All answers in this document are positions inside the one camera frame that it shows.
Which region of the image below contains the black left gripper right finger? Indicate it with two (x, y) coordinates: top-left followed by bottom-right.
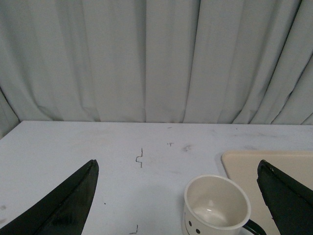
(257, 160), (313, 235)

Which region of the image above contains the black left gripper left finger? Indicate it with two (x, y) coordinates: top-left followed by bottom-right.
(0, 160), (99, 235)

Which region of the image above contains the cream enamel mug black handle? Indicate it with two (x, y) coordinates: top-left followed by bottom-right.
(181, 175), (266, 235)

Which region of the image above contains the beige square plate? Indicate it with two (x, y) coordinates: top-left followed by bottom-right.
(222, 150), (313, 235)

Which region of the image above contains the pale grey curtain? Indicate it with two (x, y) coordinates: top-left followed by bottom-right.
(0, 0), (313, 136)

